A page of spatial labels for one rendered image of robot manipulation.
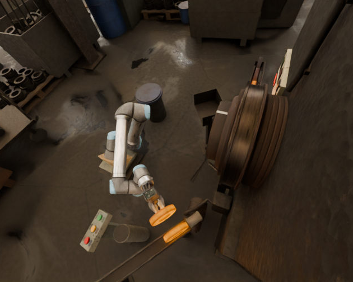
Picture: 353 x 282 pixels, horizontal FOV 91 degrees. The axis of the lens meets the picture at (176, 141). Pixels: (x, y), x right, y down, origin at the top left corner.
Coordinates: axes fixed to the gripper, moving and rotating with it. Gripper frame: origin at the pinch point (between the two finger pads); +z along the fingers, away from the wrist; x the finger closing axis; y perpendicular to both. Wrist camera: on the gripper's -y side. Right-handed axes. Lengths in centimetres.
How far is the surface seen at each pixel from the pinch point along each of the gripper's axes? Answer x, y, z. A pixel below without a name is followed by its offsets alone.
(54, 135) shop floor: -90, -26, -211
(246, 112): 47, 48, 13
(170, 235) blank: -2.6, -8.9, 8.1
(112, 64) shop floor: 37, -3, -295
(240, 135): 41, 44, 16
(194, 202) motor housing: 19.3, -29.9, -9.6
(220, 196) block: 32.1, -6.7, 7.9
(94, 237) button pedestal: -48, -16, -23
